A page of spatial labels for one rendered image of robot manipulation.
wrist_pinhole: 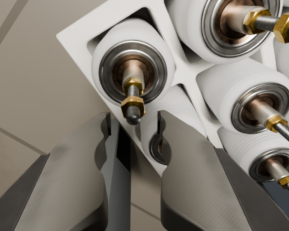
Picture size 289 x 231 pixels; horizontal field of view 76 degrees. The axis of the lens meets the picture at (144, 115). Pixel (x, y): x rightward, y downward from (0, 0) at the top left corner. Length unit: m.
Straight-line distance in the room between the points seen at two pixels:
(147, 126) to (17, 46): 0.37
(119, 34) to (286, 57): 0.24
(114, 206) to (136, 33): 0.26
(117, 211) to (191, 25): 0.29
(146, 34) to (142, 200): 0.69
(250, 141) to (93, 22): 0.29
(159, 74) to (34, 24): 0.35
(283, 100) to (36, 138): 0.60
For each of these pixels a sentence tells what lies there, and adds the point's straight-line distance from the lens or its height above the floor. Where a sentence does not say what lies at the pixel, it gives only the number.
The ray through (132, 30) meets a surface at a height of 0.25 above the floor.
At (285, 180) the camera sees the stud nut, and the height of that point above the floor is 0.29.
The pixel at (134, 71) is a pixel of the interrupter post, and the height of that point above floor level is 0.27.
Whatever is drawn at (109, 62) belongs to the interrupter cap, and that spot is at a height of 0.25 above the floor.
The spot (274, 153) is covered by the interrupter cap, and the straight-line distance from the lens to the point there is 0.34.
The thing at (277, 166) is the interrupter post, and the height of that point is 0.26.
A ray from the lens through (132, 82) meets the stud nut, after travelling 0.17.
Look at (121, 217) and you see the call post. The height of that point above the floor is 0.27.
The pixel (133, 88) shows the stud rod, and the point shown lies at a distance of 0.17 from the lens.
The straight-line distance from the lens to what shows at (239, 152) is 0.35.
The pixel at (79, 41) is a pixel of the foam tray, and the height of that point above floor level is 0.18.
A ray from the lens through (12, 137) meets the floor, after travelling 0.68.
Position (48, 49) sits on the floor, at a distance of 0.50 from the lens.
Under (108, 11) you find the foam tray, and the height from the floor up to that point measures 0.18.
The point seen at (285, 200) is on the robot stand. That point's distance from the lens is 0.75.
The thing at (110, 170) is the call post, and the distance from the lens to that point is 0.38.
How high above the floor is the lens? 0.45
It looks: 58 degrees down
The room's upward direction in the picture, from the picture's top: 175 degrees clockwise
